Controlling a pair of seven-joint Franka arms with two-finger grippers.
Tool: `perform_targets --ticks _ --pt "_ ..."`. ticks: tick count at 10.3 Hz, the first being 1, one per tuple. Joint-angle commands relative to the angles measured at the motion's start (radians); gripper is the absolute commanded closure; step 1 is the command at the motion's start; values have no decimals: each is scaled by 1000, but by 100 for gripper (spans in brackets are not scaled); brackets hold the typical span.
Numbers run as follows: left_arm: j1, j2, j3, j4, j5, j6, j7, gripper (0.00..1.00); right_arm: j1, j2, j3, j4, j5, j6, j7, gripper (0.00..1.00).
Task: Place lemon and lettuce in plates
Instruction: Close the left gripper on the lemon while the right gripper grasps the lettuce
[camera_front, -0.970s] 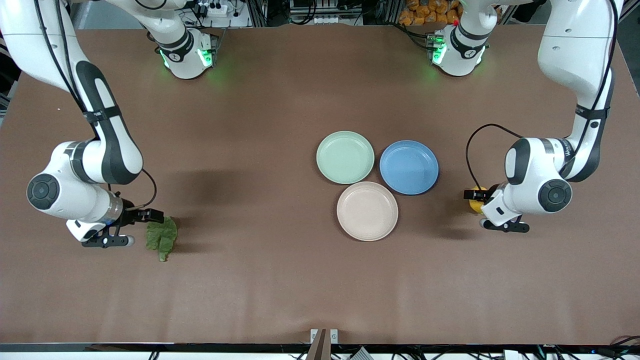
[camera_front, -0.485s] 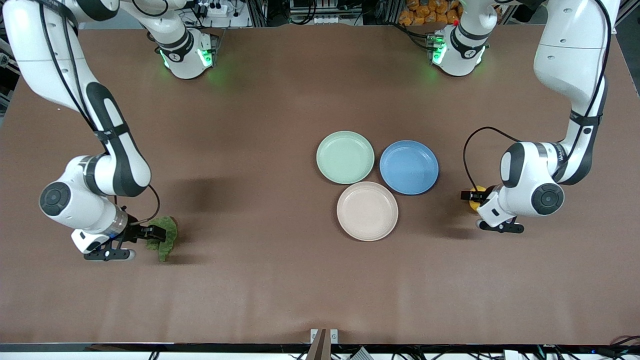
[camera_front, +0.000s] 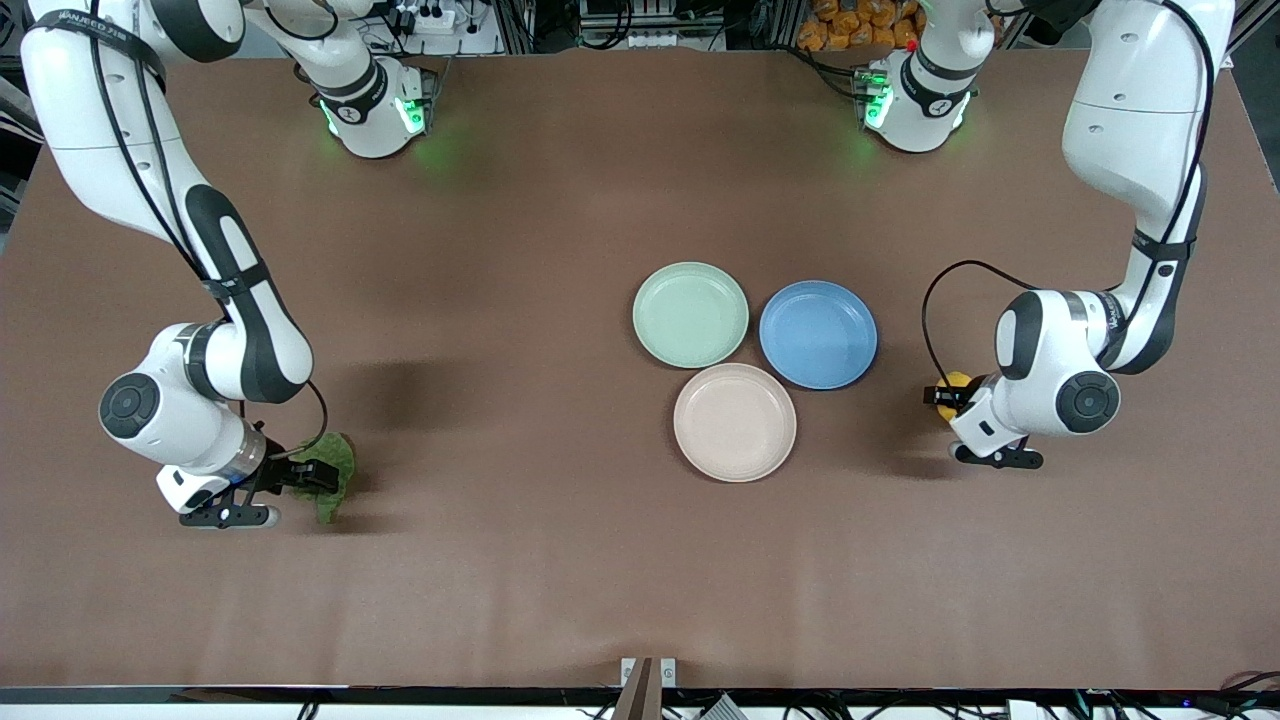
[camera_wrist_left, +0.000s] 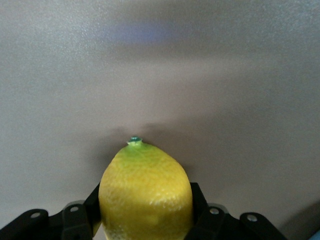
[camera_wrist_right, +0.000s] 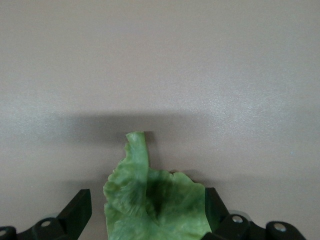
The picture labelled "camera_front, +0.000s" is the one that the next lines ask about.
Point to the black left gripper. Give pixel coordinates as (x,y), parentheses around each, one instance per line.
(944,395)

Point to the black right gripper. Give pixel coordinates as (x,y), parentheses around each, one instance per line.
(277,471)

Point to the yellow lemon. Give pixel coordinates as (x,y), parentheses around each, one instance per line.
(960,379)

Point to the green lettuce leaf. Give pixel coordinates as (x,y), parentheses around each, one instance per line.
(342,452)

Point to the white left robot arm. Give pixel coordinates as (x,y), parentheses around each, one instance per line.
(1130,120)

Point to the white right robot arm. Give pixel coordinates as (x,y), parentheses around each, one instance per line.
(120,110)

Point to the blue round plate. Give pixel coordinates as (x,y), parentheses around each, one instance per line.
(818,335)

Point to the beige round plate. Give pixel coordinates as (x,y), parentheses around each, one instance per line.
(735,423)

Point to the mint green round plate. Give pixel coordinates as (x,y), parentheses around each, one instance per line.
(690,315)

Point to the bag of oranges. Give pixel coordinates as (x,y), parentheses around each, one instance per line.
(850,22)

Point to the white power strip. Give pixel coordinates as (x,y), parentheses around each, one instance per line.
(435,20)

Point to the metal table edge bracket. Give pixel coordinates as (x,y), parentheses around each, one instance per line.
(648,670)

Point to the brown camera post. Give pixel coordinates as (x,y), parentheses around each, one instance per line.
(640,700)

